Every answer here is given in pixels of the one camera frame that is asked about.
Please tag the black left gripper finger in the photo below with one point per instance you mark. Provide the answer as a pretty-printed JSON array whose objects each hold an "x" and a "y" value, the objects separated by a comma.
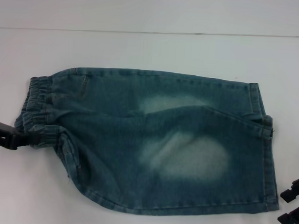
[{"x": 2, "y": 130}]

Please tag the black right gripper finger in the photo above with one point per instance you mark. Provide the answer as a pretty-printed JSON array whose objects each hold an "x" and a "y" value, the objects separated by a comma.
[
  {"x": 286, "y": 217},
  {"x": 287, "y": 196}
]

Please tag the blue denim shorts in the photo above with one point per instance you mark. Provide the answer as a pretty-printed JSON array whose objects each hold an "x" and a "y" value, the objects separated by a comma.
[{"x": 128, "y": 131}]

